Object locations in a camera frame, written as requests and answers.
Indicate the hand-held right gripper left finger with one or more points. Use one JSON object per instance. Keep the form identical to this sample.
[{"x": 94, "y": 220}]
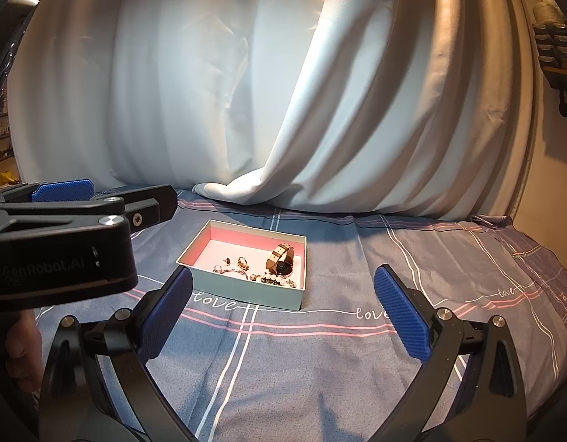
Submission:
[{"x": 166, "y": 313}]

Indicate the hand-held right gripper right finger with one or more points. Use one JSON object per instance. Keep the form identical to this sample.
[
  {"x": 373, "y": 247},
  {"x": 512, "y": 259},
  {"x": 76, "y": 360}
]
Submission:
[{"x": 403, "y": 313}]

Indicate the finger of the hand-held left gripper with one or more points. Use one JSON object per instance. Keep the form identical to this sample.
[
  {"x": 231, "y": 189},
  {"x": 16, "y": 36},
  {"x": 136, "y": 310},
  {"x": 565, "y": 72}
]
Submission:
[
  {"x": 64, "y": 191},
  {"x": 57, "y": 258}
]

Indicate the thin silver hoop bangle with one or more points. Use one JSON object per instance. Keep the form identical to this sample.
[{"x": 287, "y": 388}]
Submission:
[{"x": 228, "y": 270}]

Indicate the grey jewelry box pink inside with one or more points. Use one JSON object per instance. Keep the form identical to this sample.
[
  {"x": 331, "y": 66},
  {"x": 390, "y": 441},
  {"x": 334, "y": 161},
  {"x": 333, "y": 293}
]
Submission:
[{"x": 246, "y": 292}]

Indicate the gold flower brooch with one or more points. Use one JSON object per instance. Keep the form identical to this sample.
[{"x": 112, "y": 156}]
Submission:
[{"x": 243, "y": 263}]

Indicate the person's left hand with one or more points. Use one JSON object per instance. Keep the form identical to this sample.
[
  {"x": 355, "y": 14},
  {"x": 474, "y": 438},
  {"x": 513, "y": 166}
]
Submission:
[{"x": 23, "y": 354}]

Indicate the blue plaid bed sheet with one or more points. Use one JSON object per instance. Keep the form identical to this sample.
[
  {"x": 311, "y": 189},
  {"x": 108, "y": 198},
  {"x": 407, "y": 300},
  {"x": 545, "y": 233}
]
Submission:
[{"x": 311, "y": 368}]

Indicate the white draped curtain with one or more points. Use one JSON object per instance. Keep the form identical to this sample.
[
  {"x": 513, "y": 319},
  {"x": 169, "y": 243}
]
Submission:
[{"x": 265, "y": 78}]

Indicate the black buttoned device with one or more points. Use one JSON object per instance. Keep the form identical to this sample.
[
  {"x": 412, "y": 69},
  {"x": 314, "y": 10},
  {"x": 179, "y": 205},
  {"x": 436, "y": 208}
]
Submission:
[{"x": 550, "y": 41}]

